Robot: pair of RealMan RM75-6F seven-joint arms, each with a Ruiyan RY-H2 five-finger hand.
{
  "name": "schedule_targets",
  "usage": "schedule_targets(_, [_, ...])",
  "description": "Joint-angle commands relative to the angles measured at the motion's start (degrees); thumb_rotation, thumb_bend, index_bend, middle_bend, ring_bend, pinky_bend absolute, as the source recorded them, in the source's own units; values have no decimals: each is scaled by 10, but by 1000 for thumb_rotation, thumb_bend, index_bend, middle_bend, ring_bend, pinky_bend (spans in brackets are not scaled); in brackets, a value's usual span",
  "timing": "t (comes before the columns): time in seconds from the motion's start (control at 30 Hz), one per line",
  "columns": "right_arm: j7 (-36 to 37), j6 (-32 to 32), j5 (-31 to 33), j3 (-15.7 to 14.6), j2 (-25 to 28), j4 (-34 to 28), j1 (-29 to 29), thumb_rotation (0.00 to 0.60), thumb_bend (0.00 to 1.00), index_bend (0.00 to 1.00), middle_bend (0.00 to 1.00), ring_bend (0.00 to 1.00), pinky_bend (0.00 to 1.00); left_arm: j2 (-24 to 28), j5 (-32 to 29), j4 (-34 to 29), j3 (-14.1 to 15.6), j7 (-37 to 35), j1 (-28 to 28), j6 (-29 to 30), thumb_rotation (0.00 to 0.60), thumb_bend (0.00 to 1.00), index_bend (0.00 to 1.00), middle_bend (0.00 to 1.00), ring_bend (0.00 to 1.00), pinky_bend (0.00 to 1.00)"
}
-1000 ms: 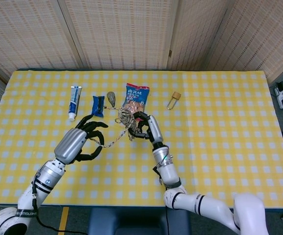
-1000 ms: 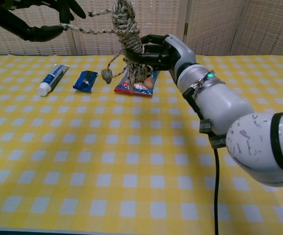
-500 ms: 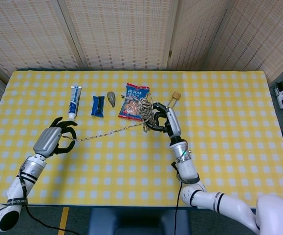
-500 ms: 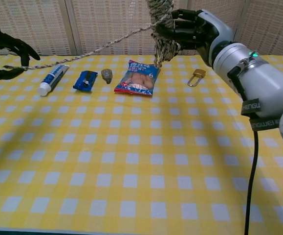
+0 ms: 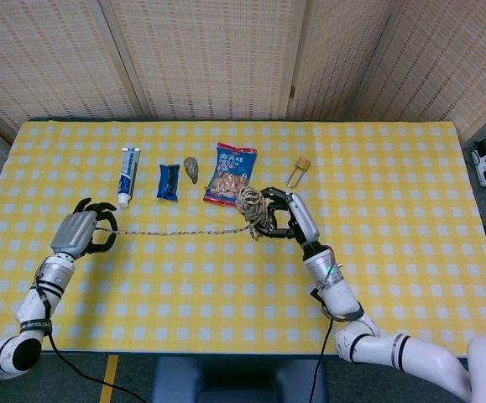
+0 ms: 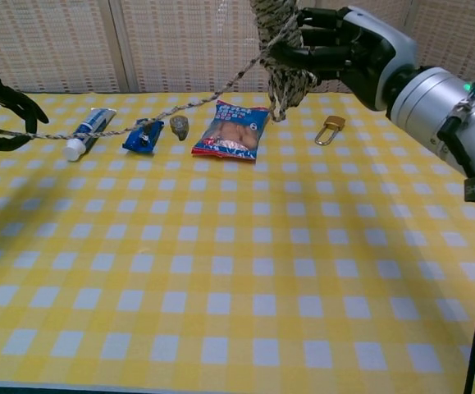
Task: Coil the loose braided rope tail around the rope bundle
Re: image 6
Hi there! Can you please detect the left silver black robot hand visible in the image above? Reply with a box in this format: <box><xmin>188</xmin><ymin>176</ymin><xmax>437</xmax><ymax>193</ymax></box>
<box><xmin>0</xmin><ymin>69</ymin><xmax>50</xmax><ymax>153</ymax></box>

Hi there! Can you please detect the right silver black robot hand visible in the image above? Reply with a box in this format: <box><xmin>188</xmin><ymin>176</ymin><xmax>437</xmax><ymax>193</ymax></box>
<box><xmin>269</xmin><ymin>6</ymin><xmax>418</xmax><ymax>112</ymax></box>

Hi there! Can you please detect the speckled braided rope bundle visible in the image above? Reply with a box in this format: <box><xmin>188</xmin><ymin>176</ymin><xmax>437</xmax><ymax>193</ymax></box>
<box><xmin>0</xmin><ymin>0</ymin><xmax>322</xmax><ymax>140</ymax></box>

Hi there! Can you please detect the white blue toothpaste tube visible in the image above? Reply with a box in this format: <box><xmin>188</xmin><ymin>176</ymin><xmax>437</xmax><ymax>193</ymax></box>
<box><xmin>62</xmin><ymin>107</ymin><xmax>117</xmax><ymax>163</ymax></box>

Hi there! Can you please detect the brass padlock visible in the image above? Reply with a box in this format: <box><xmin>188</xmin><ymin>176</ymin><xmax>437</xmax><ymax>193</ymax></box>
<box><xmin>314</xmin><ymin>115</ymin><xmax>348</xmax><ymax>147</ymax></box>

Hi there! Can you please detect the small blue foil packet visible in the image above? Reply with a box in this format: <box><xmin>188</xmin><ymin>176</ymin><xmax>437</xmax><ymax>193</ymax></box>
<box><xmin>121</xmin><ymin>117</ymin><xmax>165</xmax><ymax>156</ymax></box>

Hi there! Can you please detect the small grey stone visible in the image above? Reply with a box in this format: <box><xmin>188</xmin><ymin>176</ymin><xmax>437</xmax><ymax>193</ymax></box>
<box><xmin>168</xmin><ymin>115</ymin><xmax>190</xmax><ymax>142</ymax></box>

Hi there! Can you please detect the blue red snack bag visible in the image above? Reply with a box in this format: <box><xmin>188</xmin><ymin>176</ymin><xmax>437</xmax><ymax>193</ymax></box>
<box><xmin>190</xmin><ymin>99</ymin><xmax>272</xmax><ymax>163</ymax></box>

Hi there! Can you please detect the woven folding screen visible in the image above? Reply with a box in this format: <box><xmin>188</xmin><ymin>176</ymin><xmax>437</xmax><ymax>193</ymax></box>
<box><xmin>0</xmin><ymin>0</ymin><xmax>475</xmax><ymax>94</ymax></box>

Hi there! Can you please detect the yellow white checked tablecloth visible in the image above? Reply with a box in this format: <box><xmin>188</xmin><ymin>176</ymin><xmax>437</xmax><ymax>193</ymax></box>
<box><xmin>0</xmin><ymin>92</ymin><xmax>475</xmax><ymax>391</ymax></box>

